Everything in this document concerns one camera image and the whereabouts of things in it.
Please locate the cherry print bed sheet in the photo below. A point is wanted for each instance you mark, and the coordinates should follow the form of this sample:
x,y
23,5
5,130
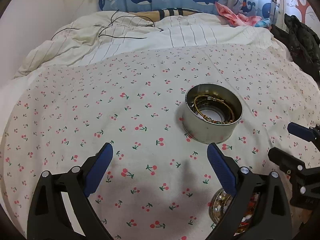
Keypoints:
x,y
160,182

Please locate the peach bead bracelet gold charm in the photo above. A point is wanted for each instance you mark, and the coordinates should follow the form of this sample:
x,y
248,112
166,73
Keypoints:
x,y
220,203

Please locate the round silver metal tin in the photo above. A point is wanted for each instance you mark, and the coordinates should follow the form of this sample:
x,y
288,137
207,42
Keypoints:
x,y
211,113

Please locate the white striped duvet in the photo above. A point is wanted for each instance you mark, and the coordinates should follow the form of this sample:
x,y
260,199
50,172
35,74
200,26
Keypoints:
x,y
95,37

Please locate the striped tan pillow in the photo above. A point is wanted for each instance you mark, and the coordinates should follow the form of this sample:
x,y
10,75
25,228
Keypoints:
x,y
158,15

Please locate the pink crumpled cloth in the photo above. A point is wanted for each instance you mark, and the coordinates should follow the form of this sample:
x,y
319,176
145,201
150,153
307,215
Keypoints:
x,y
236,19

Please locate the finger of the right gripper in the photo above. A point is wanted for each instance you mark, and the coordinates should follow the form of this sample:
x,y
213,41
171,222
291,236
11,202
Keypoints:
x,y
304,181
310,134

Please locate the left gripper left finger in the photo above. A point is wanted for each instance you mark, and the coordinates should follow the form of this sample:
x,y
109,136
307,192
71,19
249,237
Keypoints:
x,y
48,219

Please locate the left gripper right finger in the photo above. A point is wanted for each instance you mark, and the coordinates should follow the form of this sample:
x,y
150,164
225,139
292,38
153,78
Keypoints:
x,y
259,208

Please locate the black jacket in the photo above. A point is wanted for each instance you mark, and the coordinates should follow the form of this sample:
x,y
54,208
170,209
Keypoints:
x,y
302,43

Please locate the turquoise cloth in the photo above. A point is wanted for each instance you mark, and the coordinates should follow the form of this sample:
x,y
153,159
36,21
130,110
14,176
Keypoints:
x,y
264,23

